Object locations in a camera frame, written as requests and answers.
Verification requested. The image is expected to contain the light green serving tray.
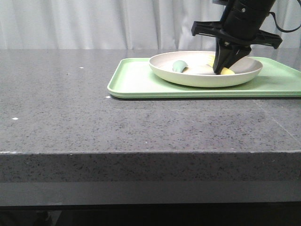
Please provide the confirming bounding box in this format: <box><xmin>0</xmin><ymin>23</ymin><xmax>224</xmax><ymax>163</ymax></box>
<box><xmin>107</xmin><ymin>57</ymin><xmax>301</xmax><ymax>99</ymax></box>

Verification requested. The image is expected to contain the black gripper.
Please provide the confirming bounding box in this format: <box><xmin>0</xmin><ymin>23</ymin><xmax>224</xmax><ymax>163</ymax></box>
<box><xmin>191</xmin><ymin>0</ymin><xmax>282</xmax><ymax>73</ymax></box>

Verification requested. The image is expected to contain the green plastic spoon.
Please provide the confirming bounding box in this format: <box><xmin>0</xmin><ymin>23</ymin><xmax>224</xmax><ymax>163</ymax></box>
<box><xmin>172</xmin><ymin>60</ymin><xmax>188</xmax><ymax>73</ymax></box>

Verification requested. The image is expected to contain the cream round plate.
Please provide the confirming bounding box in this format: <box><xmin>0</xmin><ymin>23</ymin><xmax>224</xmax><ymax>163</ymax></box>
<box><xmin>149</xmin><ymin>51</ymin><xmax>263</xmax><ymax>88</ymax></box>

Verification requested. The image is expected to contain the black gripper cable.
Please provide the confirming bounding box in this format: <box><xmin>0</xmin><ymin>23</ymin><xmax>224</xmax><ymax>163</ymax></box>
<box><xmin>268</xmin><ymin>11</ymin><xmax>301</xmax><ymax>33</ymax></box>

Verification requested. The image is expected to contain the yellow plastic fork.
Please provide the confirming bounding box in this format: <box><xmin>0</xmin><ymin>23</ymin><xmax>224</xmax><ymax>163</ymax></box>
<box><xmin>208</xmin><ymin>55</ymin><xmax>235</xmax><ymax>75</ymax></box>

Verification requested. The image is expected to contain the grey pleated curtain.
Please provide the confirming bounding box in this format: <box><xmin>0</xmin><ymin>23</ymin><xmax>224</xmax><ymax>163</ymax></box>
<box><xmin>0</xmin><ymin>0</ymin><xmax>301</xmax><ymax>50</ymax></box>

